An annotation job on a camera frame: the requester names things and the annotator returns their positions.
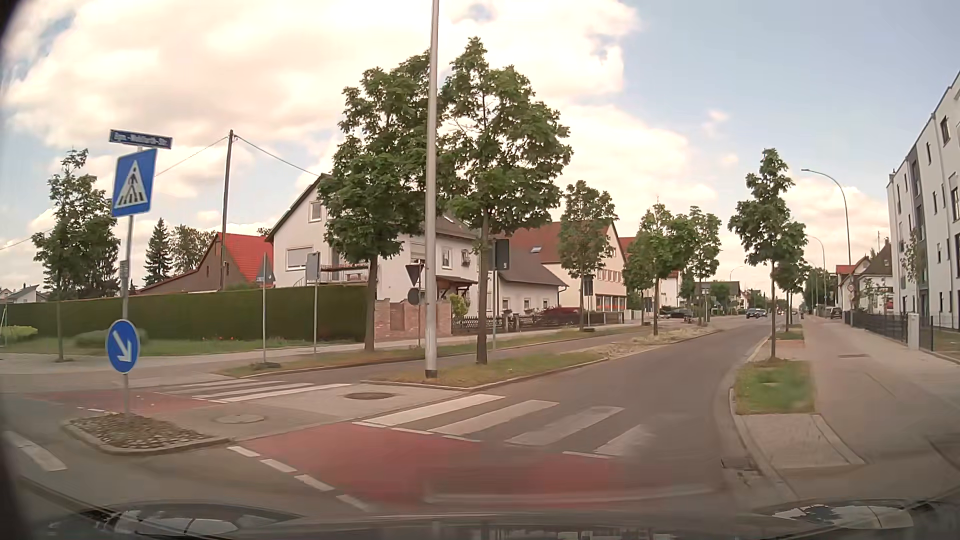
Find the low garden fence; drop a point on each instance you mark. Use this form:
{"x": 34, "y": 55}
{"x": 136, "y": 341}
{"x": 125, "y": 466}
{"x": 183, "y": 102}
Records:
{"x": 540, "y": 321}

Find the grass median strip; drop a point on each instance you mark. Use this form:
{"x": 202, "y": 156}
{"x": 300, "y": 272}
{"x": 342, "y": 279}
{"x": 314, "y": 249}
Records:
{"x": 495, "y": 368}

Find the slender street tree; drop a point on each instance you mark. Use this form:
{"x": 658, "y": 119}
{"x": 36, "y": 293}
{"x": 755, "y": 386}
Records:
{"x": 586, "y": 225}
{"x": 75, "y": 232}
{"x": 705, "y": 244}
{"x": 654, "y": 251}
{"x": 769, "y": 217}

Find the large leafy tree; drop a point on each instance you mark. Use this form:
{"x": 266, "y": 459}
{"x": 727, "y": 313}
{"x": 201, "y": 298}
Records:
{"x": 499, "y": 150}
{"x": 375, "y": 180}

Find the grass verge strip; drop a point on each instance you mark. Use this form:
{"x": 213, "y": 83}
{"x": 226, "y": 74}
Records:
{"x": 390, "y": 358}

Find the cream house with red roof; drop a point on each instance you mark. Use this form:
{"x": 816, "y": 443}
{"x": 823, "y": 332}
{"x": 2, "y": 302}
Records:
{"x": 609, "y": 283}

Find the road markings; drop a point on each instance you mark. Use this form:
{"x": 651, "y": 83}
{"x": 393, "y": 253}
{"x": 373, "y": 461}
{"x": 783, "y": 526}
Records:
{"x": 459, "y": 409}

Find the white house with dark roof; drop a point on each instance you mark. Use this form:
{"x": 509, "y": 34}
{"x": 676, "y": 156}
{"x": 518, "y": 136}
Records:
{"x": 307, "y": 244}

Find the grey asphalt road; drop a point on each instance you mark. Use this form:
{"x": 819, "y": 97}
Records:
{"x": 660, "y": 379}

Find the brown house with red roof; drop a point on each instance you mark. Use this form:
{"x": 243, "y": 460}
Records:
{"x": 244, "y": 259}

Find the car's own bonnet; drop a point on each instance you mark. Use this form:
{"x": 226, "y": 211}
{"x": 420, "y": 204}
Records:
{"x": 480, "y": 529}

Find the wooden utility pole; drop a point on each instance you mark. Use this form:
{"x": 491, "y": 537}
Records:
{"x": 225, "y": 210}

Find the green hedge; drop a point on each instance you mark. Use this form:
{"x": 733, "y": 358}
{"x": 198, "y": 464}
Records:
{"x": 187, "y": 311}

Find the grass verge patch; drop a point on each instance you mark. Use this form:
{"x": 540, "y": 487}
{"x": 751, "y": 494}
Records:
{"x": 774, "y": 386}

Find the grass lawn by hedge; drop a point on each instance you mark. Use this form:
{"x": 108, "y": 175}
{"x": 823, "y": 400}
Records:
{"x": 172, "y": 346}

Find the dark conifer tree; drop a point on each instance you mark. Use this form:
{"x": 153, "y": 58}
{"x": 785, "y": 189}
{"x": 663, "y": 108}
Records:
{"x": 157, "y": 255}

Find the cobbled traffic island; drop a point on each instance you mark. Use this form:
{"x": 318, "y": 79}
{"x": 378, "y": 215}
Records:
{"x": 135, "y": 433}

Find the houses with red roofs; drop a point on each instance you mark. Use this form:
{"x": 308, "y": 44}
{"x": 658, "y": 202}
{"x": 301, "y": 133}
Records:
{"x": 870, "y": 277}

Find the pavement beside hedge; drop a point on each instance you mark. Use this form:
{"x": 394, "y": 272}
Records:
{"x": 90, "y": 363}

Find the dark metal fence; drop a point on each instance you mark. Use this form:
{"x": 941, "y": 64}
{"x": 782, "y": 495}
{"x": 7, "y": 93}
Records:
{"x": 881, "y": 324}

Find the paved pavement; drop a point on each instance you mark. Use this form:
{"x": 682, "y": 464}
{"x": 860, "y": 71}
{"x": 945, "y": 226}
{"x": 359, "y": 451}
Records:
{"x": 870, "y": 397}

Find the white multi-storey building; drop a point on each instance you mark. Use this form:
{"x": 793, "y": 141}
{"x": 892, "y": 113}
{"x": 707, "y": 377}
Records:
{"x": 930, "y": 202}

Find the tall grey lamp post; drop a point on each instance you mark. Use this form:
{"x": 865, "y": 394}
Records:
{"x": 431, "y": 225}

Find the triangular road sign on post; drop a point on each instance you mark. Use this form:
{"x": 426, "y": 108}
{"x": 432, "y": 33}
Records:
{"x": 413, "y": 272}

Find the red brick wall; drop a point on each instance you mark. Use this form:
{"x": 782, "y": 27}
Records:
{"x": 401, "y": 319}

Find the curved lamp post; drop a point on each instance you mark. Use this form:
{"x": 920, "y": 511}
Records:
{"x": 847, "y": 225}
{"x": 823, "y": 262}

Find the blue road signs on post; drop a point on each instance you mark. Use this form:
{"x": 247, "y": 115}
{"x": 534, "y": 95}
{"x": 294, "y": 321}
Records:
{"x": 133, "y": 184}

